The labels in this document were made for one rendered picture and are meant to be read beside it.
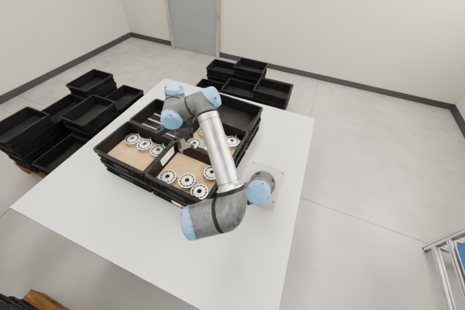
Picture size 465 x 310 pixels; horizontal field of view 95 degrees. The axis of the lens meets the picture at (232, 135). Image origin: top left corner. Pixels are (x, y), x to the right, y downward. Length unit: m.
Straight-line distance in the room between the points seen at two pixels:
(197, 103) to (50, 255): 1.98
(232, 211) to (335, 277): 1.59
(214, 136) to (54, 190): 1.29
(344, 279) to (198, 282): 1.30
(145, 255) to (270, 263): 0.66
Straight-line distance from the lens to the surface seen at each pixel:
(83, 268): 2.27
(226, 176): 0.69
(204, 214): 0.73
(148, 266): 1.34
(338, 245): 2.28
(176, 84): 0.86
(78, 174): 1.79
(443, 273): 2.50
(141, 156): 1.53
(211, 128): 0.70
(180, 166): 1.41
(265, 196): 1.10
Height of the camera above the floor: 1.96
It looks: 46 degrees down
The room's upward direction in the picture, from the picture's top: 4 degrees clockwise
